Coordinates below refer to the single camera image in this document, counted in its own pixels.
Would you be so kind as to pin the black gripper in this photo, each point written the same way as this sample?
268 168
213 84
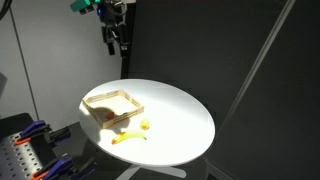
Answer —
115 32

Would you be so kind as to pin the yellow lemon plush toy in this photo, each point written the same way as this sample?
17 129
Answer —
144 124

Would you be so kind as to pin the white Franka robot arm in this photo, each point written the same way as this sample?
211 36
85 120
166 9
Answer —
111 15

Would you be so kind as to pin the red tomato plush toy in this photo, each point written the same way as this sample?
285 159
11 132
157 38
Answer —
110 115

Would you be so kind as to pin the wooden slatted tray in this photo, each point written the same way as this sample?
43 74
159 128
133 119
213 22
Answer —
100 116

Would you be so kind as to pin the yellow banana plush toy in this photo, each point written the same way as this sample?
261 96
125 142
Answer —
128 136

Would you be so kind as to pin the purple spring clamp orange tips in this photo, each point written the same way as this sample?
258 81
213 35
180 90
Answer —
58 165
33 128

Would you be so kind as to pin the white table base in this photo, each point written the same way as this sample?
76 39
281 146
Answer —
160 170

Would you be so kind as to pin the perforated metal mounting board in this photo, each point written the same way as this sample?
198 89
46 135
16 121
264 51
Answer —
16 160

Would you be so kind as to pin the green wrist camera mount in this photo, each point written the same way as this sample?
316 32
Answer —
81 5

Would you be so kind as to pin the thin grey frame bar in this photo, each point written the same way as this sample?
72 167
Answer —
265 50

